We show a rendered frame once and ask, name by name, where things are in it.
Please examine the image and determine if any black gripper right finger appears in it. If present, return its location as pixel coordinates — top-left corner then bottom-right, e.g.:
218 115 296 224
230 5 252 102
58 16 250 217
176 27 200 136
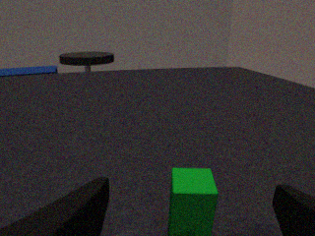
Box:
273 184 315 236

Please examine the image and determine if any green rectangular post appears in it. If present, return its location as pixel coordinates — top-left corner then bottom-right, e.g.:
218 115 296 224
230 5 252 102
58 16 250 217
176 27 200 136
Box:
168 168 218 236

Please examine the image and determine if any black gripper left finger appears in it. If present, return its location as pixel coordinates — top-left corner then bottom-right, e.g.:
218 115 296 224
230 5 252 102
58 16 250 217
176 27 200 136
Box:
0 177 109 236

